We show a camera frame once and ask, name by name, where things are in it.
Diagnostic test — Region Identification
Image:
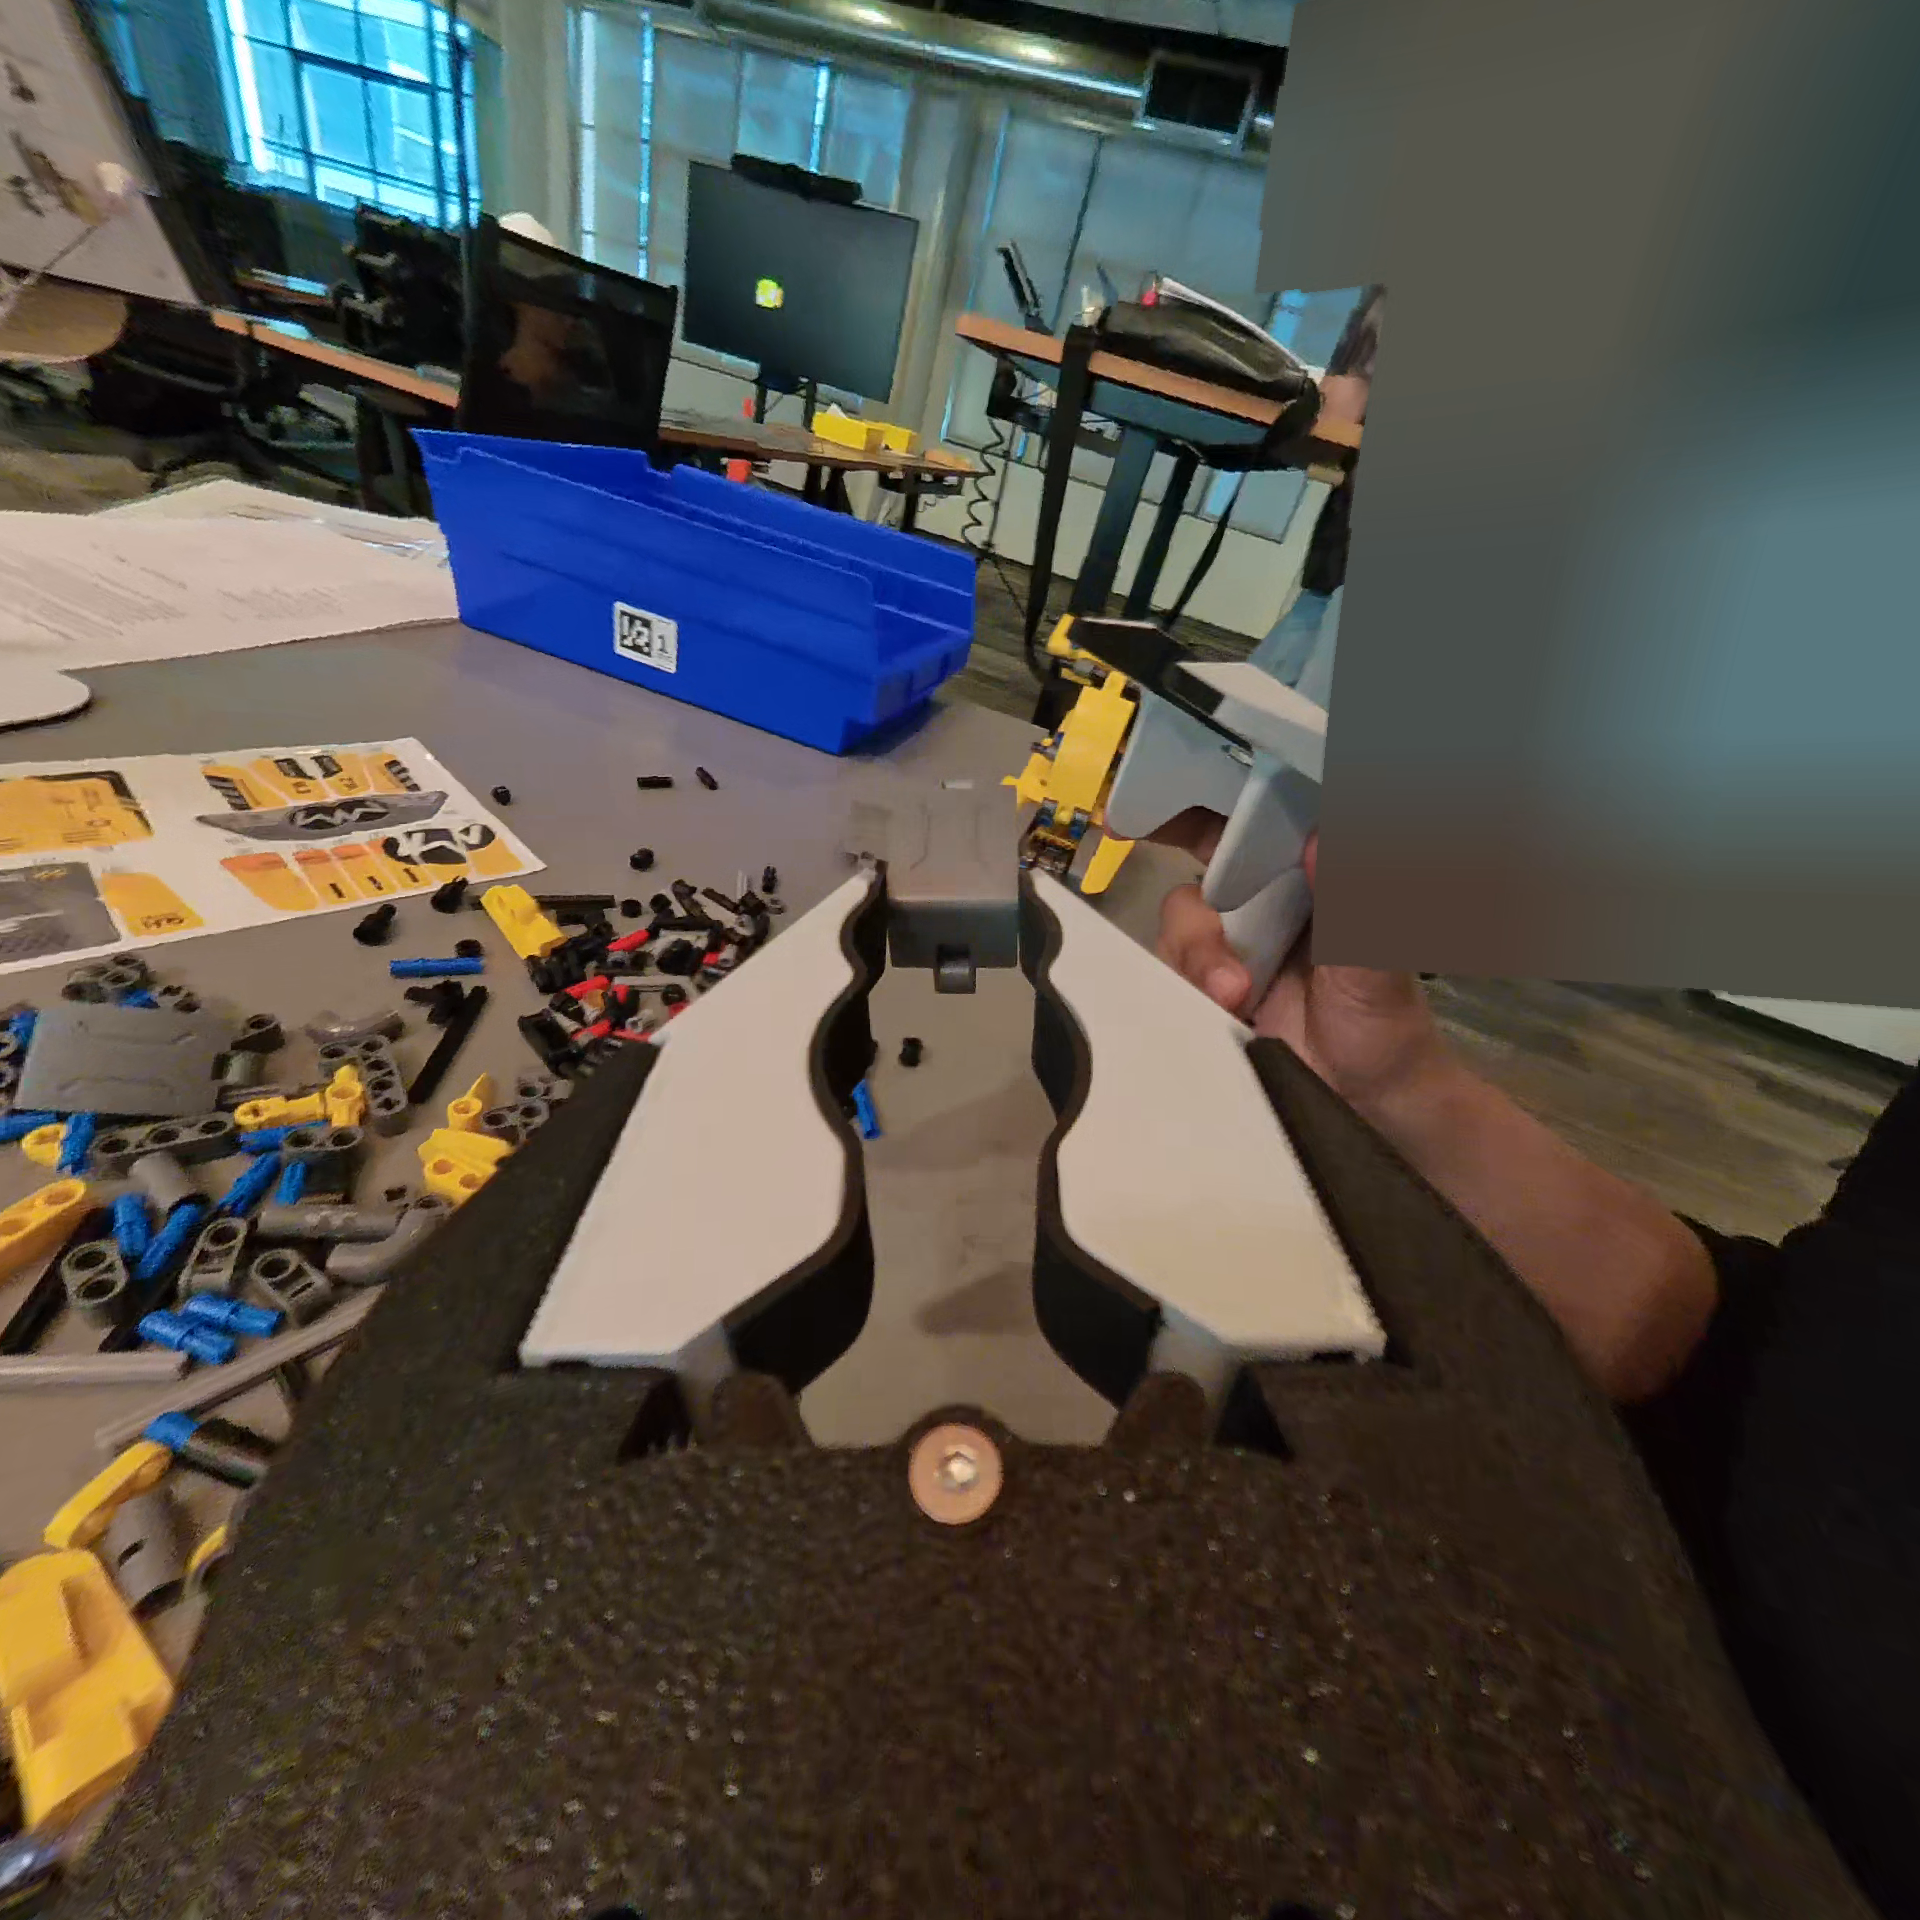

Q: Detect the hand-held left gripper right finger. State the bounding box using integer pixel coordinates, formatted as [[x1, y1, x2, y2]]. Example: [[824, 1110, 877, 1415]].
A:
[[1020, 870, 1389, 1403]]

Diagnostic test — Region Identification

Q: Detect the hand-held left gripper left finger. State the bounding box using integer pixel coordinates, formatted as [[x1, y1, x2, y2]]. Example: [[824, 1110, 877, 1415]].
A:
[[517, 864, 890, 1394]]

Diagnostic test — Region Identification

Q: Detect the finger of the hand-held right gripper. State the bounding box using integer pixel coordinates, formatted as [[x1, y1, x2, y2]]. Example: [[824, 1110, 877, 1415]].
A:
[[1104, 688, 1257, 842], [1072, 613, 1333, 785]]

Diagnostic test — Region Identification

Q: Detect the yellow brick model vehicle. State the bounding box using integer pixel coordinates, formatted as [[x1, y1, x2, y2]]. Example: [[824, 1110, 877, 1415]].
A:
[[1003, 611, 1158, 899]]

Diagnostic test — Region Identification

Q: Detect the grey panel with engraved lines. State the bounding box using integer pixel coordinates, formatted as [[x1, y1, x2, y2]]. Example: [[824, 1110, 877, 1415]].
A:
[[10, 1000, 247, 1122], [846, 795, 1024, 995]]

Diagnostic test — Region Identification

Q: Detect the person's right forearm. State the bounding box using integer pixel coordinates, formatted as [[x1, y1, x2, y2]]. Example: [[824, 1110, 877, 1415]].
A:
[[1302, 961, 1920, 1916]]

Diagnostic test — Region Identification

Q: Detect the person's right hand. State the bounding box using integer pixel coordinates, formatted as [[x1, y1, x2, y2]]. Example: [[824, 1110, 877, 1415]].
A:
[[1153, 797, 1452, 1122]]

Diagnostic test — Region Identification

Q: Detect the black bag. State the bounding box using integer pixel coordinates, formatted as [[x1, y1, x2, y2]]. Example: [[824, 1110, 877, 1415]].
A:
[[1072, 298, 1325, 442]]

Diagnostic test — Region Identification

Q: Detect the wooden top standing desk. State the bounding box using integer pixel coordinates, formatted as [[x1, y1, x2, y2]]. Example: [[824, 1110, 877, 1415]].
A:
[[955, 308, 1368, 669]]

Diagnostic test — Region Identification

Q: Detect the blue plastic bin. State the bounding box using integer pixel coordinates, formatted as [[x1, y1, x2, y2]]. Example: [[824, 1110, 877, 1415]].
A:
[[409, 427, 980, 757]]

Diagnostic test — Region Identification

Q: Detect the yellow and grey sticker sheet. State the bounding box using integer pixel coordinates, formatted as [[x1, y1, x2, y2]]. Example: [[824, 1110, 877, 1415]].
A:
[[0, 736, 546, 976]]

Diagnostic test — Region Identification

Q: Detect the pile of building brick pieces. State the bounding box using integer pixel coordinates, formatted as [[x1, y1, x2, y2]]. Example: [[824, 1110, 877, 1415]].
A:
[[0, 766, 790, 1855]]

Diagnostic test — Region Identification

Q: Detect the long wooden desk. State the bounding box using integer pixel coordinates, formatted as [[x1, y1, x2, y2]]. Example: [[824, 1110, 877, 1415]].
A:
[[212, 308, 993, 524]]

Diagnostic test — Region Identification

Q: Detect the black monitor on stand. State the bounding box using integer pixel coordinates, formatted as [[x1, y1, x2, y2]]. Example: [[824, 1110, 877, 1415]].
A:
[[682, 158, 922, 430]]

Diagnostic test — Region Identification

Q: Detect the black glossy screen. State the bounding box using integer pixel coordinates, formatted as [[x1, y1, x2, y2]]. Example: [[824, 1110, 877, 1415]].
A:
[[455, 221, 678, 451]]

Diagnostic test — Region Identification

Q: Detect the white printed paper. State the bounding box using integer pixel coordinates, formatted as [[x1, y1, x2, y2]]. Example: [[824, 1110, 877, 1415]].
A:
[[0, 476, 461, 674]]

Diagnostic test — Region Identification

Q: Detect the large yellow brick piece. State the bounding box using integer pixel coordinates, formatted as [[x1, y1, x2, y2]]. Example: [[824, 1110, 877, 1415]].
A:
[[0, 1549, 175, 1836]]

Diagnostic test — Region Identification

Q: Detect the window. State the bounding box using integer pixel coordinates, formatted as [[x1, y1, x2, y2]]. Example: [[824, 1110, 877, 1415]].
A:
[[225, 0, 485, 231]]

